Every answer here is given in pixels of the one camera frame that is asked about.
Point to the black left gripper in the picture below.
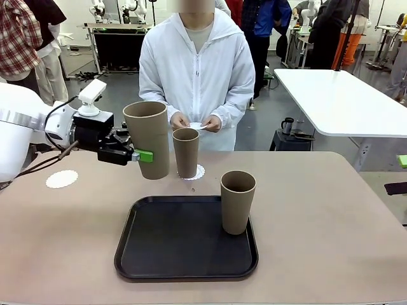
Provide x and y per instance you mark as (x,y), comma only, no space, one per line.
(90,130)

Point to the tall brown cup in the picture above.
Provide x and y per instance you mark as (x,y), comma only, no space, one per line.
(237,209)
(149,133)
(186,152)

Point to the person's left forearm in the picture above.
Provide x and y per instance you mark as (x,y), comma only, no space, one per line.
(237,109)

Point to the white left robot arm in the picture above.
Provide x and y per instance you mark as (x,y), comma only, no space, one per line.
(16,143)

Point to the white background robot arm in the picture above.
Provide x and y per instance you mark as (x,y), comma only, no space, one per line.
(306,17)

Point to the person's right hand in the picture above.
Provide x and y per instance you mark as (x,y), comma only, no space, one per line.
(178,121)

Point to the person's left hand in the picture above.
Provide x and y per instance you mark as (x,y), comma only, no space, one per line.
(213,124)

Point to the large white table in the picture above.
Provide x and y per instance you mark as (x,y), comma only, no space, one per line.
(343,101)

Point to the person in grey trousers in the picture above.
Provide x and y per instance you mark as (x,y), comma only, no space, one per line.
(399,70)

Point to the workbench with black panel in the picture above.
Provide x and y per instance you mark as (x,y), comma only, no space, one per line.
(116,47)

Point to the person in black vest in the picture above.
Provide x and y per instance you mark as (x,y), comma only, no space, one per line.
(52,63)

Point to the person in white jacket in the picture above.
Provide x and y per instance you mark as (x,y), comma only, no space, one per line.
(197,70)

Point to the black step stool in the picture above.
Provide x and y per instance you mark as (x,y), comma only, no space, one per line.
(291,141)

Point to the black plastic tray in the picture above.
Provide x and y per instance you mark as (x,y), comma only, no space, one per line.
(187,241)

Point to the black steel travel mug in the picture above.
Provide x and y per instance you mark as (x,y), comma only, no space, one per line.
(287,125)

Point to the person in orange trousers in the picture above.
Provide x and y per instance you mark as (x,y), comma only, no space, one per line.
(348,47)

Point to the white background desk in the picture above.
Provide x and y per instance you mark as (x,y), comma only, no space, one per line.
(386,30)

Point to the black stand pole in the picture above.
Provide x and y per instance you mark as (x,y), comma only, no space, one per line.
(345,41)

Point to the small white background robot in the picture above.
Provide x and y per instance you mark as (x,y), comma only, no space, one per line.
(97,9)
(133,8)

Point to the person in dark coat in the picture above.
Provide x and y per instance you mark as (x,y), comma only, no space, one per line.
(324,38)

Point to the person in plaid shirt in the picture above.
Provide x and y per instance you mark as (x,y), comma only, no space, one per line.
(16,31)

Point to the person in red top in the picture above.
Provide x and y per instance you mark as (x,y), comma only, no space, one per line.
(237,12)

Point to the person in blue jacket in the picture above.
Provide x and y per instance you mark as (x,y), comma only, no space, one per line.
(264,19)

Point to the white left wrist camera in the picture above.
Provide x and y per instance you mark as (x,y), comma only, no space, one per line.
(92,92)

